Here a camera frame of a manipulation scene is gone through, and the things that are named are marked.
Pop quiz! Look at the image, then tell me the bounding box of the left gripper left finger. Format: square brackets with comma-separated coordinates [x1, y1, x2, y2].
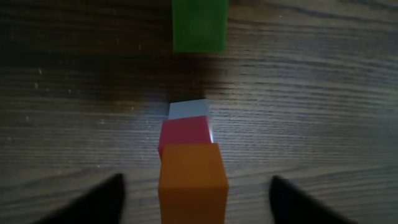
[37, 173, 126, 224]

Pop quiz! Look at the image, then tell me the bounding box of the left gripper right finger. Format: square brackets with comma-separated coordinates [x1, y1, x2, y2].
[269, 175, 358, 224]

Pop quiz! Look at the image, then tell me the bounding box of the green cube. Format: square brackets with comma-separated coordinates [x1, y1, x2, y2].
[172, 0, 230, 53]

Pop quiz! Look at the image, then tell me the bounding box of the red cube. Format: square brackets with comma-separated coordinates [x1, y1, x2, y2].
[157, 115, 214, 161]

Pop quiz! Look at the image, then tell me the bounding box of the white cube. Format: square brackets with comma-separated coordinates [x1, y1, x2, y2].
[167, 98, 211, 121]

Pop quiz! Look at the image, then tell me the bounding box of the orange cube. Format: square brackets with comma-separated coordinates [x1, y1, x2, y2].
[157, 142, 230, 224]

